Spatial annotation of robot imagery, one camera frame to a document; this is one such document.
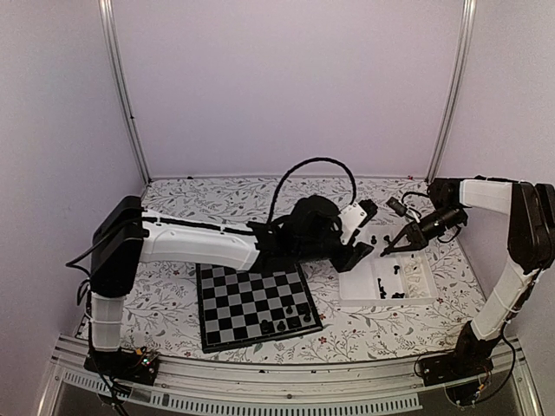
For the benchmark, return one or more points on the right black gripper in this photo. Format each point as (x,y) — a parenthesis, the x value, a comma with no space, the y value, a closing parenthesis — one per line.
(415,236)

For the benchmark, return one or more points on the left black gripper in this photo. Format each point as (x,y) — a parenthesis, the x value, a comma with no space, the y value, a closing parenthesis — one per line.
(353,257)

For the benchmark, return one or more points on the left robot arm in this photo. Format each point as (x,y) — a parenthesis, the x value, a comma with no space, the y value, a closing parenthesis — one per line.
(316,229)

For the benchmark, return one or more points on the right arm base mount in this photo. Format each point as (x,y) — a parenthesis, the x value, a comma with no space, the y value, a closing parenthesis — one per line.
(455,368)

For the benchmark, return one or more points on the white plastic compartment tray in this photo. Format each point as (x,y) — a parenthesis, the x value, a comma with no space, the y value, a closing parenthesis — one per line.
(372,282)

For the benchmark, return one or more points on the black and white chessboard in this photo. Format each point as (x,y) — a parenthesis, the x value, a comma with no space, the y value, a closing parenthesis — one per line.
(232,304)

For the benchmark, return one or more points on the floral patterned table mat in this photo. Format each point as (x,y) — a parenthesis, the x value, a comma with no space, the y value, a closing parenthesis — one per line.
(161,312)

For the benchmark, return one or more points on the aluminium frame post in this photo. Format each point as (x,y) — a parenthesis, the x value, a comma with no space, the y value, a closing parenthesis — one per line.
(460,61)
(106,8)

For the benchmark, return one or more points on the left aluminium frame post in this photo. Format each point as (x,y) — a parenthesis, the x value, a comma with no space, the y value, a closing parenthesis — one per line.
(106,8)

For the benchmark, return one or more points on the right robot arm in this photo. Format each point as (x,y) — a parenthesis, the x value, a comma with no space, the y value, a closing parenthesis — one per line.
(530,247)

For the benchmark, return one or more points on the aluminium front rail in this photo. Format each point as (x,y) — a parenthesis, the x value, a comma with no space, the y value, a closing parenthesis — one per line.
(322,374)

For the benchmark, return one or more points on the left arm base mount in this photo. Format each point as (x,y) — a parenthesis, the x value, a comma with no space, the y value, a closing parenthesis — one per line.
(139,366)

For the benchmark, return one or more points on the right aluminium frame post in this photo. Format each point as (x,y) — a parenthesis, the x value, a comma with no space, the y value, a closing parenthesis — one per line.
(460,61)

